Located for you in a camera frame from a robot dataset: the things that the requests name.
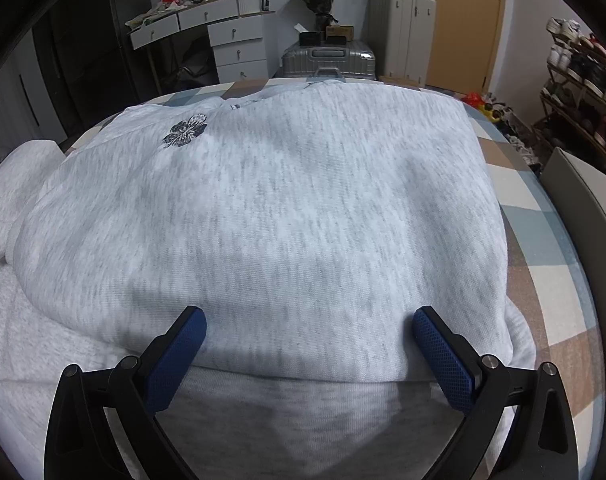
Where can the shoe rack with shoes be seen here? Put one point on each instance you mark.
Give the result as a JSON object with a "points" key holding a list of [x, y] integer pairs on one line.
{"points": [[588, 90]]}

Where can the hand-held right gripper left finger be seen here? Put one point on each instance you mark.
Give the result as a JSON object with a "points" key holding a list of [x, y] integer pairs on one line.
{"points": [[175, 360]]}

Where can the pile of toys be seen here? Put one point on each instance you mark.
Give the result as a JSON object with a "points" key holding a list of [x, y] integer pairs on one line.
{"points": [[503, 120]]}

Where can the small black box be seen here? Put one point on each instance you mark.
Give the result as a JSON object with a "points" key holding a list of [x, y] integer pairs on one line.
{"points": [[310, 38]]}

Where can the wooden door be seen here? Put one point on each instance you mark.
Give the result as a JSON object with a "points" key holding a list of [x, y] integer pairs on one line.
{"points": [[465, 25]]}

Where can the light grey hoodie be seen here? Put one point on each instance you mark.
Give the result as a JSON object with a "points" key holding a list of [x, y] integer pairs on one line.
{"points": [[283, 210]]}

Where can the beige upright suitcase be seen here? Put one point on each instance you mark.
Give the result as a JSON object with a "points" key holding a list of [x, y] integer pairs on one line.
{"points": [[400, 35]]}

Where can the checked bed sheet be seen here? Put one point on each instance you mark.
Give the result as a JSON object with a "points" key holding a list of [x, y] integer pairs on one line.
{"points": [[533, 260]]}

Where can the cardboard box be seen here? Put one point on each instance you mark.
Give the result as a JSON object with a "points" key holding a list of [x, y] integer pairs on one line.
{"points": [[403, 80]]}

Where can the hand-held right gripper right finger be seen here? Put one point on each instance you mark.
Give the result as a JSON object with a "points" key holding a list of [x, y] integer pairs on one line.
{"points": [[445, 360]]}

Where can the small brown box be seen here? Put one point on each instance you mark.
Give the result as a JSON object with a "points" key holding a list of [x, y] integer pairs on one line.
{"points": [[340, 33]]}

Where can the white dressing table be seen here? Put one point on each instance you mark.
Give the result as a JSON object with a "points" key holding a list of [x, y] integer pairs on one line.
{"points": [[233, 35]]}

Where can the wrapped flower bouquet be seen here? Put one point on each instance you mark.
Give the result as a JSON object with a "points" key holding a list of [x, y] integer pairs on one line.
{"points": [[315, 0]]}

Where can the silver suitcase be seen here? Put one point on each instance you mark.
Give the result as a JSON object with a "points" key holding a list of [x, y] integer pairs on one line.
{"points": [[328, 62]]}

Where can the dark grey fridge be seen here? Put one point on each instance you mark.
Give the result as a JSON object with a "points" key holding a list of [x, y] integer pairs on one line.
{"points": [[88, 50]]}

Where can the black bag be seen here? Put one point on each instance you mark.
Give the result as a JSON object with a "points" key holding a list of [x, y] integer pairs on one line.
{"points": [[195, 67]]}

